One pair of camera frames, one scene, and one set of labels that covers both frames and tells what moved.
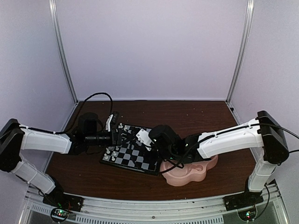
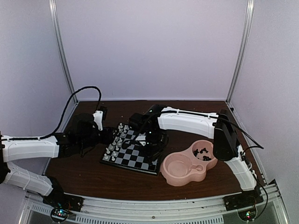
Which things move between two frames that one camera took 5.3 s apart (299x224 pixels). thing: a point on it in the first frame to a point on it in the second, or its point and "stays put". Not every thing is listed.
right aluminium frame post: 243,49 stays put
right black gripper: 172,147 to 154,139
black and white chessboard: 131,153 stays put
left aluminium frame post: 54,16 stays put
